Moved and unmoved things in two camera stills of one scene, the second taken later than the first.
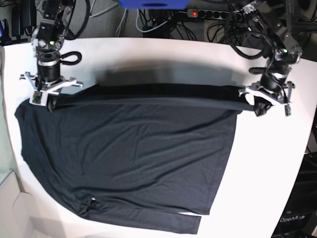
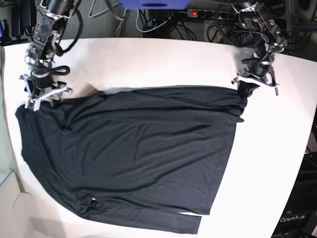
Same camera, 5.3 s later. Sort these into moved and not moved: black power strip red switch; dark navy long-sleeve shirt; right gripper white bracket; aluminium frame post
Moved: right gripper white bracket
Not moved: black power strip red switch; dark navy long-sleeve shirt; aluminium frame post
